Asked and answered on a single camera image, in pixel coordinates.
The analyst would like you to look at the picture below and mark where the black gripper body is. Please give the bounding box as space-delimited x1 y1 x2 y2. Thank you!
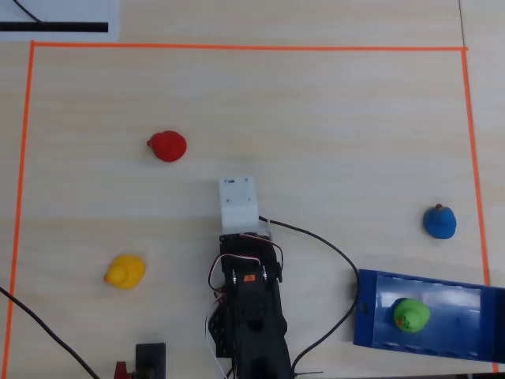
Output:
219 232 285 283

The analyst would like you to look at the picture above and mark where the green rubber duck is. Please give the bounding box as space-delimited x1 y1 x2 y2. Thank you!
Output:
392 298 431 334

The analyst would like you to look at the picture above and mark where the yellow rubber duck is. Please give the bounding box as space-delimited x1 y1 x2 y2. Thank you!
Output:
103 254 147 291

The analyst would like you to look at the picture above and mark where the red rubber duck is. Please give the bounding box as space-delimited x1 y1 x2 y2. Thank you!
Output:
146 129 188 163

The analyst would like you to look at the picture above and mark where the blue rubber duck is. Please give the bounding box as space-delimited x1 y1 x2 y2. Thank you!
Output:
423 203 458 240

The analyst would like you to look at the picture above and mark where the blue plastic box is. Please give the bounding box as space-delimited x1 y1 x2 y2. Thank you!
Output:
353 268 505 364

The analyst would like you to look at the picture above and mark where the orange tape line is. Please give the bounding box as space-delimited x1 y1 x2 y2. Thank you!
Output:
30 40 469 52
3 41 36 379
460 47 500 374

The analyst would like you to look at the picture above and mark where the white board with black stripe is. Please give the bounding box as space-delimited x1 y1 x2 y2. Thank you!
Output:
0 0 119 42

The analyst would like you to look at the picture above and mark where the white camera box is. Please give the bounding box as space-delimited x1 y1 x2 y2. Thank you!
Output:
218 175 274 238

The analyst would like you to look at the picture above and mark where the black camera cable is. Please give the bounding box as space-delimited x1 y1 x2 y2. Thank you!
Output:
258 215 361 379

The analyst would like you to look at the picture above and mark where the thin black cable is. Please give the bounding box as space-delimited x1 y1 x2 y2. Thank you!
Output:
13 0 45 24

